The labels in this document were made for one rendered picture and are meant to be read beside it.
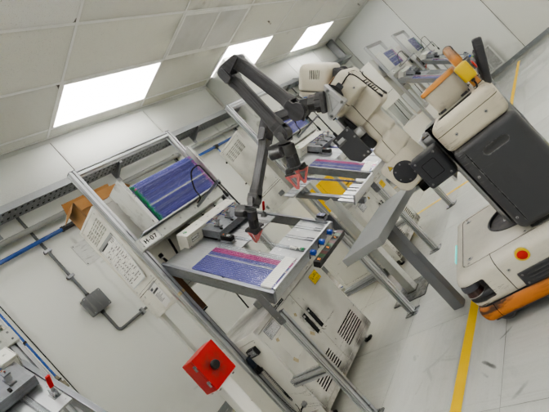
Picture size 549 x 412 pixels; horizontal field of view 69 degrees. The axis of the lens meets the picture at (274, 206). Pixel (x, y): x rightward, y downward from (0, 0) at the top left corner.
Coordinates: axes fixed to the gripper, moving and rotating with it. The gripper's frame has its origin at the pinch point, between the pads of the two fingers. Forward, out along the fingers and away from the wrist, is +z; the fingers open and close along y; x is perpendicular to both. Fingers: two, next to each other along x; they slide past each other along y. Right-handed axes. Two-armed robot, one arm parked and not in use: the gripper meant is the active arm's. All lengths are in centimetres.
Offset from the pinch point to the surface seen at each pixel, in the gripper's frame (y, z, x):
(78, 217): 36, -17, -103
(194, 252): 20.5, 1.2, -28.9
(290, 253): 4.0, 0.7, 23.7
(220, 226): 0.4, -5.1, -23.9
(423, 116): -462, 55, -1
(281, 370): 38, 50, 30
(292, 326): 41, 13, 43
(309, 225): -26.0, 0.7, 20.5
